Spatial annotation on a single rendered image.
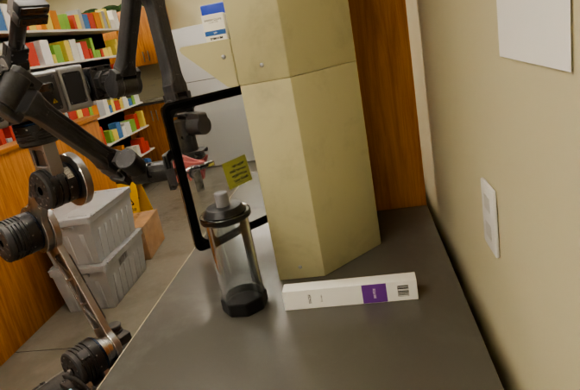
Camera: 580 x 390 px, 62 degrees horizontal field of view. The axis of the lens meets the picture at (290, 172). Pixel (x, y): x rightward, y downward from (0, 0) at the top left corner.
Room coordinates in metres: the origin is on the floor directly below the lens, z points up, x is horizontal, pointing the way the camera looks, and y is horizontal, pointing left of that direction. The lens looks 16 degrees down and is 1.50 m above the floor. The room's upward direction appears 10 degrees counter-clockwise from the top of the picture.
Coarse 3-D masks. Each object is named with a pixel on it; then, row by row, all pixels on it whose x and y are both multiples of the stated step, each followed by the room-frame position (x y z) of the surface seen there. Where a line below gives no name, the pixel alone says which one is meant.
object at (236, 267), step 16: (240, 224) 0.92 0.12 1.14; (224, 240) 0.91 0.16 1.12; (240, 240) 0.92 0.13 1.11; (224, 256) 0.91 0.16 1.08; (240, 256) 0.91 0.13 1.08; (224, 272) 0.91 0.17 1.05; (240, 272) 0.91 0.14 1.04; (256, 272) 0.94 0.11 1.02; (224, 288) 0.92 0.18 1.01; (240, 288) 0.91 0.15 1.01; (256, 288) 0.93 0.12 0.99; (240, 304) 0.91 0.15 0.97
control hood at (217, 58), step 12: (180, 48) 1.06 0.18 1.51; (192, 48) 1.05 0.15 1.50; (204, 48) 1.05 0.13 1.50; (216, 48) 1.04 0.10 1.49; (228, 48) 1.04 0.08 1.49; (192, 60) 1.06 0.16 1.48; (204, 60) 1.05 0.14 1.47; (216, 60) 1.05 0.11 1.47; (228, 60) 1.04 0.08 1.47; (216, 72) 1.05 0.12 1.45; (228, 72) 1.04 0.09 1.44; (228, 84) 1.04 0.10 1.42
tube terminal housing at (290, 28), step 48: (240, 0) 1.03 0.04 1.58; (288, 0) 1.04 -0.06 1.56; (336, 0) 1.11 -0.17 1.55; (240, 48) 1.04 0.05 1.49; (288, 48) 1.02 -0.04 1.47; (336, 48) 1.10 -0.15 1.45; (288, 96) 1.02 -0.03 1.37; (336, 96) 1.09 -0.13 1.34; (288, 144) 1.02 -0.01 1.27; (336, 144) 1.08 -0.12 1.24; (288, 192) 1.03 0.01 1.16; (336, 192) 1.06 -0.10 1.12; (288, 240) 1.03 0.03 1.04; (336, 240) 1.05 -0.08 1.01
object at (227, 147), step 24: (240, 96) 1.30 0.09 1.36; (192, 120) 1.21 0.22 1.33; (216, 120) 1.25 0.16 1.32; (240, 120) 1.29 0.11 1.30; (168, 144) 1.18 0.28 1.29; (192, 144) 1.20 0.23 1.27; (216, 144) 1.24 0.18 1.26; (240, 144) 1.28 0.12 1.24; (192, 168) 1.20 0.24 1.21; (216, 168) 1.23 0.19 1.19; (240, 168) 1.27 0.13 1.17; (192, 192) 1.19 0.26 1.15; (240, 192) 1.26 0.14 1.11
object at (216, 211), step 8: (216, 192) 0.96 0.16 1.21; (224, 192) 0.95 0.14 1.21; (216, 200) 0.95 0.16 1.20; (224, 200) 0.94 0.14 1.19; (232, 200) 0.98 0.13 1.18; (208, 208) 0.96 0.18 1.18; (216, 208) 0.95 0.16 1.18; (224, 208) 0.94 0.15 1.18; (232, 208) 0.93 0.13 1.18; (240, 208) 0.94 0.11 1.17; (208, 216) 0.93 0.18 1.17; (216, 216) 0.92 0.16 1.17; (224, 216) 0.91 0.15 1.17; (232, 216) 0.92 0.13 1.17
